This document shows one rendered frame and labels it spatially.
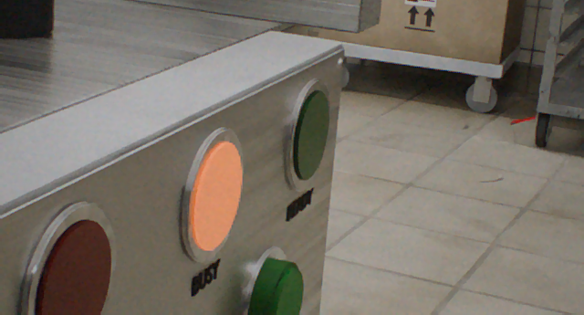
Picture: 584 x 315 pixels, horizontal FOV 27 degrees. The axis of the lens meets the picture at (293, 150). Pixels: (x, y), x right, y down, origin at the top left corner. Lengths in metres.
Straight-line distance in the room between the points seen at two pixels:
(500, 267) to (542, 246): 0.20
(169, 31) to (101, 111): 0.12
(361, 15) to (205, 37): 0.07
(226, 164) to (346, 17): 0.13
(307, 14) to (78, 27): 0.09
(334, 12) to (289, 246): 0.10
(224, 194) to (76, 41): 0.09
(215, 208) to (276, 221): 0.06
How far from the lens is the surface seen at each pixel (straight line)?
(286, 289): 0.41
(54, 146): 0.30
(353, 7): 0.47
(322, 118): 0.43
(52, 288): 0.28
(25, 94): 0.35
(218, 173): 0.35
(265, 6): 0.48
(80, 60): 0.39
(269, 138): 0.40
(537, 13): 4.31
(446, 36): 3.91
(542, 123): 3.61
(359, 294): 2.42
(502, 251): 2.76
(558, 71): 3.60
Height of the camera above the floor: 0.93
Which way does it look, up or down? 16 degrees down
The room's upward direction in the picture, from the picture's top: 5 degrees clockwise
